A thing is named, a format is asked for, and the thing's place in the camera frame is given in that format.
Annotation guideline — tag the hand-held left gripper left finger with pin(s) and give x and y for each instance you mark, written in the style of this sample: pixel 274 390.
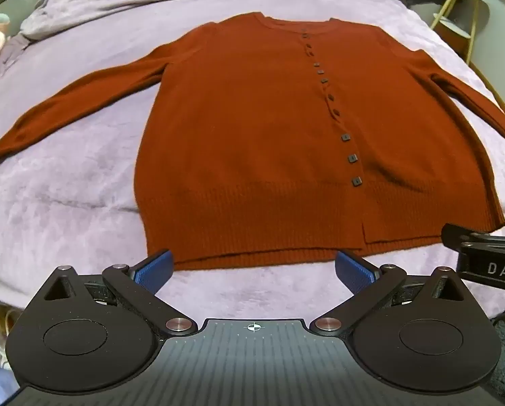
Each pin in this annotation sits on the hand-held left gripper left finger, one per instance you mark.
pixel 154 264

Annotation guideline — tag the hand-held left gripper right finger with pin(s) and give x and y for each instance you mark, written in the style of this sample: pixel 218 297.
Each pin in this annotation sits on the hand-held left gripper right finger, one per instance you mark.
pixel 354 270

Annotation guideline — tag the purple fleece bed blanket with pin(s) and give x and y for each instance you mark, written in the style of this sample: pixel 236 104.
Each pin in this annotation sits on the purple fleece bed blanket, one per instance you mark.
pixel 66 194

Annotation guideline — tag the rust buttoned knit cardigan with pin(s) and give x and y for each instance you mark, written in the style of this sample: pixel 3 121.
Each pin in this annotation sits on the rust buttoned knit cardigan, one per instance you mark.
pixel 252 143

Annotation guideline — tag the round yellow-legged side table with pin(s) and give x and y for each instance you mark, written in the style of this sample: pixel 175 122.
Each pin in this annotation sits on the round yellow-legged side table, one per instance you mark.
pixel 468 21

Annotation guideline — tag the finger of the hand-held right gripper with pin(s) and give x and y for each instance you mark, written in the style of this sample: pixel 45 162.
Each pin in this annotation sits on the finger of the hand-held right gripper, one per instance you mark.
pixel 472 237

